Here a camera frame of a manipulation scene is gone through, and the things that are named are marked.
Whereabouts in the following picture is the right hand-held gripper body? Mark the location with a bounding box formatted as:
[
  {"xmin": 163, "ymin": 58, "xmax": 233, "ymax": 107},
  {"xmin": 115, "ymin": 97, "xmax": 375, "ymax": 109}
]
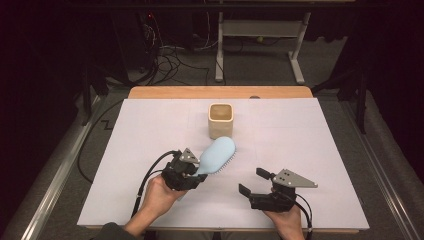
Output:
[{"xmin": 247, "ymin": 168, "xmax": 319, "ymax": 213}]

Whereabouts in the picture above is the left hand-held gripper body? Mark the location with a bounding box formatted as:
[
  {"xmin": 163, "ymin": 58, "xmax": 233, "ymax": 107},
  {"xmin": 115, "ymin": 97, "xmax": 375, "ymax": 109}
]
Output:
[{"xmin": 161, "ymin": 147, "xmax": 202, "ymax": 192}]

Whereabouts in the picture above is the light blue hairbrush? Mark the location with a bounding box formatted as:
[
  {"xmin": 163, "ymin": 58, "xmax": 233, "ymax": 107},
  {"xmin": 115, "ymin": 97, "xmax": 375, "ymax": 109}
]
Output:
[{"xmin": 194, "ymin": 136, "xmax": 237, "ymax": 177}]

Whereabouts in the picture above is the cream square cup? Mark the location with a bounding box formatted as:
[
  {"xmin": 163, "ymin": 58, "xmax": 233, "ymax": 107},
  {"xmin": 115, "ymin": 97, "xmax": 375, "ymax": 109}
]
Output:
[{"xmin": 207, "ymin": 102, "xmax": 235, "ymax": 141}]

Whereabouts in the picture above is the person's right hand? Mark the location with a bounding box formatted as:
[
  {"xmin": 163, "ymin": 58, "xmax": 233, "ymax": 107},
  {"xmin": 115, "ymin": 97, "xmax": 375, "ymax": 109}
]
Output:
[{"xmin": 264, "ymin": 204, "xmax": 306, "ymax": 240}]

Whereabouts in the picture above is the person's left hand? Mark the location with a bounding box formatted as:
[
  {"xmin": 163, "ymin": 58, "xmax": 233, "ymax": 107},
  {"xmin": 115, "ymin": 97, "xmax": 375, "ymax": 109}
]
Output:
[{"xmin": 139, "ymin": 175, "xmax": 188, "ymax": 220}]

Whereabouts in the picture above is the white paper sheet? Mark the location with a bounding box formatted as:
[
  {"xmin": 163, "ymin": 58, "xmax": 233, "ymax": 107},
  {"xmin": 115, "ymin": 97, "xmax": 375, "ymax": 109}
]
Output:
[{"xmin": 77, "ymin": 97, "xmax": 370, "ymax": 231}]

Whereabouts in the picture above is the black stand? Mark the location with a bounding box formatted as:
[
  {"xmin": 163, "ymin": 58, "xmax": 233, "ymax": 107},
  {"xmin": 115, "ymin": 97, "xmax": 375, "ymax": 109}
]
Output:
[
  {"xmin": 311, "ymin": 63, "xmax": 372, "ymax": 135},
  {"xmin": 80, "ymin": 64, "xmax": 112, "ymax": 127}
]

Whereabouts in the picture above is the dark equipment with red light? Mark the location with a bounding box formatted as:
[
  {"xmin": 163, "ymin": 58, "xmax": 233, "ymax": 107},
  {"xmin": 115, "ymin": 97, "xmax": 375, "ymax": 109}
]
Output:
[{"xmin": 141, "ymin": 11, "xmax": 159, "ymax": 73}]

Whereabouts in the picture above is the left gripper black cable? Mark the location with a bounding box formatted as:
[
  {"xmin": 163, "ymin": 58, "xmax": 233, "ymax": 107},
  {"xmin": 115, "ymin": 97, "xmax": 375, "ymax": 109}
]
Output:
[{"xmin": 130, "ymin": 149, "xmax": 181, "ymax": 219}]

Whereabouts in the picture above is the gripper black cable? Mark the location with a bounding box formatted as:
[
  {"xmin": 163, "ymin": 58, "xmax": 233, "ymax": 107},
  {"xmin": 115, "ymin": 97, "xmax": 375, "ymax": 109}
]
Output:
[
  {"xmin": 130, "ymin": 149, "xmax": 181, "ymax": 219},
  {"xmin": 286, "ymin": 191, "xmax": 315, "ymax": 240}
]

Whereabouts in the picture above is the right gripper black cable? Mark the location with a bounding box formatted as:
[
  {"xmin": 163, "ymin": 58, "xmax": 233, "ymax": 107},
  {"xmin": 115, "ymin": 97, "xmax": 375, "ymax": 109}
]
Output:
[{"xmin": 286, "ymin": 191, "xmax": 315, "ymax": 240}]

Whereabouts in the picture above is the long black floor cable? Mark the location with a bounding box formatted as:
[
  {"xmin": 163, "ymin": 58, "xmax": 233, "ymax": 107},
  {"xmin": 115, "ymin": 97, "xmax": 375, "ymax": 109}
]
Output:
[{"xmin": 77, "ymin": 98, "xmax": 125, "ymax": 184}]

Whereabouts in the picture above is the tangle of floor cables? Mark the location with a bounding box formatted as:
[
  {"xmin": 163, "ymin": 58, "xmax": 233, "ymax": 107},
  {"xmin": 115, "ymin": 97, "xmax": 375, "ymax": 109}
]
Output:
[{"xmin": 143, "ymin": 41, "xmax": 214, "ymax": 87}]

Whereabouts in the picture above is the metal floor rail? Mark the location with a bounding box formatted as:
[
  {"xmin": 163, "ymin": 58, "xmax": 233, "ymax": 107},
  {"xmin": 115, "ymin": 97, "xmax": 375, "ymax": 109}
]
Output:
[
  {"xmin": 339, "ymin": 99, "xmax": 424, "ymax": 240},
  {"xmin": 19, "ymin": 95, "xmax": 103, "ymax": 240}
]

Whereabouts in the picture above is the white metal desk frame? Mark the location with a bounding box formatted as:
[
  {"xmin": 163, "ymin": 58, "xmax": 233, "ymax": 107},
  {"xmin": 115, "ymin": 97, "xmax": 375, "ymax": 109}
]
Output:
[{"xmin": 214, "ymin": 0, "xmax": 313, "ymax": 85}]

